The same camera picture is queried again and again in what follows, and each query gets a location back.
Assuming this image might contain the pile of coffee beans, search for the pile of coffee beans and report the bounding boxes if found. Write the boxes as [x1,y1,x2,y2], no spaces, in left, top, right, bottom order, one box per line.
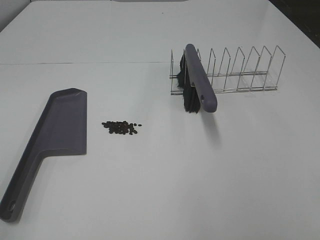
[101,121,143,135]

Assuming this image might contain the purple brush with black bristles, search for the purple brush with black bristles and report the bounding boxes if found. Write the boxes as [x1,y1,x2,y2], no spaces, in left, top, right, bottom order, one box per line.
[177,43,218,113]

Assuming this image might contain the purple plastic dustpan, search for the purple plastic dustpan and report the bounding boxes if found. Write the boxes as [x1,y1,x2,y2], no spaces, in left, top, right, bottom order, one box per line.
[0,88,87,223]

